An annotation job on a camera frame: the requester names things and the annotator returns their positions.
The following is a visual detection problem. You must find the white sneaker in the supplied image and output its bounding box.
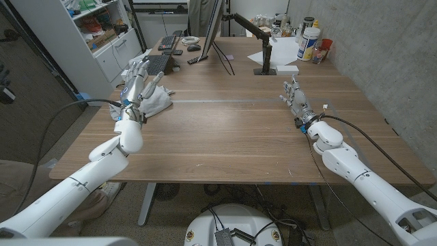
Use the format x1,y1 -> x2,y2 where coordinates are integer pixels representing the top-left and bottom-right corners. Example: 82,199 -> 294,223
98,181 -> 123,203

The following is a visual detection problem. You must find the black computer monitor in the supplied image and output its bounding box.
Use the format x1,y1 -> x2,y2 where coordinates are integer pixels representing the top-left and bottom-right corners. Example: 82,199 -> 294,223
197,0 -> 226,63

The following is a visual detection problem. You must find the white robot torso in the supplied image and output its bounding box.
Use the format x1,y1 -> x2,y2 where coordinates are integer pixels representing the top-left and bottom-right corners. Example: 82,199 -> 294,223
0,236 -> 139,246

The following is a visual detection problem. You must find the person's beige trouser leg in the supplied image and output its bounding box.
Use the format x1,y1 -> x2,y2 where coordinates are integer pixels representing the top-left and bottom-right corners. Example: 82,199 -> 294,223
0,159 -> 111,225

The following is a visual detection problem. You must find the black monitor cable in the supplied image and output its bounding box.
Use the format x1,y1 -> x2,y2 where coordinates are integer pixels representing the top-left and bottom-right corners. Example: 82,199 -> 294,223
210,40 -> 237,77

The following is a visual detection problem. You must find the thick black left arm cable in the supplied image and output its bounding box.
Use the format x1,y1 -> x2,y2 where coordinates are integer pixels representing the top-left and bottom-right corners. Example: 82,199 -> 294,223
12,98 -> 124,220

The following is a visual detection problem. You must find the black remote control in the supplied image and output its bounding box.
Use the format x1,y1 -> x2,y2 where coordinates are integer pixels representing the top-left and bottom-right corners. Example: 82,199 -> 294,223
186,54 -> 210,66

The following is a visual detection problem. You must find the black keyboard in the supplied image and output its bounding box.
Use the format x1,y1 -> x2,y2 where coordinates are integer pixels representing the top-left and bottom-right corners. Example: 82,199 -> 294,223
157,33 -> 178,52

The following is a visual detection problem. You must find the black round fan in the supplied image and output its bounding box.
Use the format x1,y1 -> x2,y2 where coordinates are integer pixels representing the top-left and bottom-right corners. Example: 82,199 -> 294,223
154,182 -> 181,202

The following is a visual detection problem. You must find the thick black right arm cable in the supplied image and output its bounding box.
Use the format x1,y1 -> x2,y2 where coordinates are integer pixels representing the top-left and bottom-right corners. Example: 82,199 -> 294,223
320,114 -> 437,203

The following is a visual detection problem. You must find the grey metal table leg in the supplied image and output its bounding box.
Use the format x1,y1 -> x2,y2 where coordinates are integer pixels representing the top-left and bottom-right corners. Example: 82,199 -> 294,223
137,182 -> 158,228
308,184 -> 332,232

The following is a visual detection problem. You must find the cardboard box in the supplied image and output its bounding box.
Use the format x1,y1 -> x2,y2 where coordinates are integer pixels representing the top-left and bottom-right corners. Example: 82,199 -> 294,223
86,28 -> 117,51

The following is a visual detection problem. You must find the whiteboard with black frame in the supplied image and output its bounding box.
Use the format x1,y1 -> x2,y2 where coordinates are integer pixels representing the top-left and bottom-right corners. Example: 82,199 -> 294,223
126,0 -> 189,52

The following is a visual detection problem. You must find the white shelf cabinet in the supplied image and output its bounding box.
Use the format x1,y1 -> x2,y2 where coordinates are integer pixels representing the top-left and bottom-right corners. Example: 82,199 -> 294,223
10,0 -> 143,102

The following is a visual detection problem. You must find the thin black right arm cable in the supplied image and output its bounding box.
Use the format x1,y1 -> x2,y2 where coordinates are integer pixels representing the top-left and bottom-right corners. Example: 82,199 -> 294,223
305,131 -> 395,246

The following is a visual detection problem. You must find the white paper sheet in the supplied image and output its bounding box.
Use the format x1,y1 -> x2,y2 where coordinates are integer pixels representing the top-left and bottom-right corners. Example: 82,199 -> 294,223
246,36 -> 301,68

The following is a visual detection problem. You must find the white wipes canister blue label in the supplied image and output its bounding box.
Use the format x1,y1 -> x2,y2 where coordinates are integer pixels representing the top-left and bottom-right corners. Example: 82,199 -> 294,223
296,27 -> 322,62

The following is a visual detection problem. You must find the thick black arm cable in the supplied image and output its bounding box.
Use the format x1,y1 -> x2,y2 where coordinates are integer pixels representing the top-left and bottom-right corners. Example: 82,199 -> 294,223
12,98 -> 124,220
320,114 -> 437,203

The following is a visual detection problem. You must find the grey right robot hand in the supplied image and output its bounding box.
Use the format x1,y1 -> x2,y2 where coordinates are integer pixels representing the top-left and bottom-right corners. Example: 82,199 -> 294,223
279,74 -> 324,131

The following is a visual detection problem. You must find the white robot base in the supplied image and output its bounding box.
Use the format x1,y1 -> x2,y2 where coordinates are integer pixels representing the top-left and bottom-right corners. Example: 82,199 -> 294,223
184,204 -> 284,246

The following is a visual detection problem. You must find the dark lidded canister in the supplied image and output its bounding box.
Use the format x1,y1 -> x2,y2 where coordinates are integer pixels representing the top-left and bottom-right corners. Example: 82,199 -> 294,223
301,16 -> 316,36

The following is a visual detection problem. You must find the white crumpled shirt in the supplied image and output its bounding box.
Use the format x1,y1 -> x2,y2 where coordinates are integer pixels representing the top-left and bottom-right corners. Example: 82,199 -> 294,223
109,85 -> 175,121

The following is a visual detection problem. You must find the black laptop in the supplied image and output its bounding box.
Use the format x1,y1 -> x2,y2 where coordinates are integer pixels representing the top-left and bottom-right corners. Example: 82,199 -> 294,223
143,29 -> 184,77

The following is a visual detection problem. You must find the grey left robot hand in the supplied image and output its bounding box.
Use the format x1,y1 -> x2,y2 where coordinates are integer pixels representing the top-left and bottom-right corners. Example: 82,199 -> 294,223
118,59 -> 165,121

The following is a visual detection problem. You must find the grey beige hanging coat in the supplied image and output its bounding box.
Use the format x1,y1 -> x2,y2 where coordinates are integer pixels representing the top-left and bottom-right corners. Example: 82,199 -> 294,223
188,0 -> 214,29

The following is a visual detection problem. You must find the small white box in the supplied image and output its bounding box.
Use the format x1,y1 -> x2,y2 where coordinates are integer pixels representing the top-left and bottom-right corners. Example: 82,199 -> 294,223
275,65 -> 300,77

